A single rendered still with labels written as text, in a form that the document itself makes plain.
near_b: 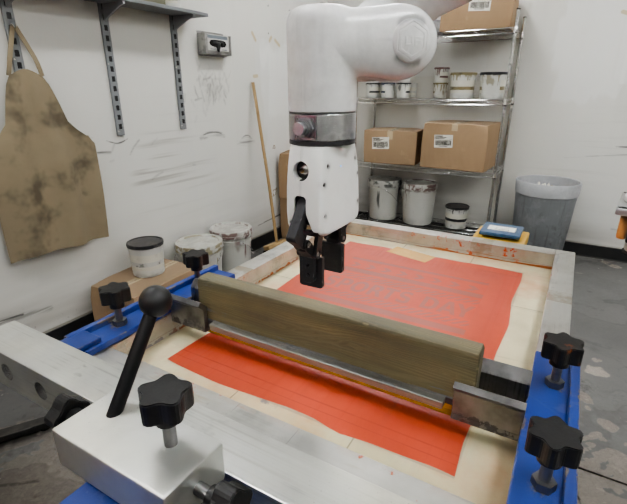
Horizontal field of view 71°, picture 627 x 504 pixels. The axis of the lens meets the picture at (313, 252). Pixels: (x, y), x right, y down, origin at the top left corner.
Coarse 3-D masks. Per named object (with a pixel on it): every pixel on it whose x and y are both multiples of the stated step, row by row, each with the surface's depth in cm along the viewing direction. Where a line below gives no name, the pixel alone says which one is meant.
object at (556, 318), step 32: (352, 224) 117; (384, 224) 115; (288, 256) 97; (480, 256) 103; (512, 256) 99; (544, 256) 96; (160, 320) 68; (544, 320) 68; (128, 352) 64; (192, 384) 53; (256, 416) 48; (320, 448) 44; (384, 480) 40; (416, 480) 40
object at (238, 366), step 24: (408, 264) 98; (288, 288) 87; (216, 336) 70; (192, 360) 64; (216, 360) 64; (240, 360) 64; (264, 360) 64; (288, 360) 64; (240, 384) 59; (264, 384) 59; (288, 384) 59
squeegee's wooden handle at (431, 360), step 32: (224, 288) 63; (256, 288) 62; (224, 320) 65; (256, 320) 62; (288, 320) 59; (320, 320) 56; (352, 320) 54; (384, 320) 53; (320, 352) 58; (352, 352) 55; (384, 352) 53; (416, 352) 50; (448, 352) 48; (480, 352) 47; (416, 384) 52; (448, 384) 50
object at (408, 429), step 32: (512, 288) 87; (480, 320) 75; (320, 384) 59; (352, 384) 59; (320, 416) 53; (352, 416) 53; (384, 416) 53; (416, 416) 53; (448, 416) 53; (384, 448) 48; (416, 448) 48; (448, 448) 48
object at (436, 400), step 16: (240, 336) 63; (256, 336) 62; (288, 352) 59; (304, 352) 59; (336, 368) 56; (352, 368) 55; (368, 384) 54; (384, 384) 52; (400, 384) 52; (416, 400) 51; (432, 400) 50
